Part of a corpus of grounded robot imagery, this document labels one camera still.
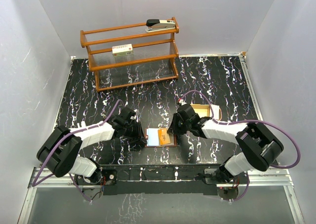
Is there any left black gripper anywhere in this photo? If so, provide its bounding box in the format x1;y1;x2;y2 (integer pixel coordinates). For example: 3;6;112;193
123;120;147;144

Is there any brown leather card holder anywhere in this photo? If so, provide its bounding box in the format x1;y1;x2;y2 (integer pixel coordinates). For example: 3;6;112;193
145;128;177;147

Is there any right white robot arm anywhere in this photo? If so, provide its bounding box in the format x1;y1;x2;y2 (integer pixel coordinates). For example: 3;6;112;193
167;104;284;183

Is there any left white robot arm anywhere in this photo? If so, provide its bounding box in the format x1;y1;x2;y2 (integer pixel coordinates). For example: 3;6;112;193
37;107;147;184

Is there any stack of cards in tray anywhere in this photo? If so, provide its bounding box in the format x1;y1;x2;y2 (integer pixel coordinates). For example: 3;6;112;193
211;104;222;121

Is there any beige oval tray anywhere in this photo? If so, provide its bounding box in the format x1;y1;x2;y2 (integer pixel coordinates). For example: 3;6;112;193
191;104;212;117

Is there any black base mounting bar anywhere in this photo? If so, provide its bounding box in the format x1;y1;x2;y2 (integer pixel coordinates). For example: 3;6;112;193
102;164;235;195

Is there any wooden three-tier shelf rack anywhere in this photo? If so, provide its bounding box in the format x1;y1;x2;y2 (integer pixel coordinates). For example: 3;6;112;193
80;17;179;92

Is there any white and red staples box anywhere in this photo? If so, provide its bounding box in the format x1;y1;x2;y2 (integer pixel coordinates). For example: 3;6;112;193
112;44;133;57

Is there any black and beige stapler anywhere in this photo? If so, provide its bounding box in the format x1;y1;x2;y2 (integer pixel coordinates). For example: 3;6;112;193
145;19;176;33

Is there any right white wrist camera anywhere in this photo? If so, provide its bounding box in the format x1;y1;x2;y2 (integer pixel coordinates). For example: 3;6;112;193
177;98;187;107

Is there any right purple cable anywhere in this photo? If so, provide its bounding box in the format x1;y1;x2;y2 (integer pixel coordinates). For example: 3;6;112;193
177;90;301;201

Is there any purple cable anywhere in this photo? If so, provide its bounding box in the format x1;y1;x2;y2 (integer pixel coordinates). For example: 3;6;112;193
177;90;301;201
31;99;126;202

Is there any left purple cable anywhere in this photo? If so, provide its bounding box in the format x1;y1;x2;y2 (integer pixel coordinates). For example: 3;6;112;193
31;99;126;202

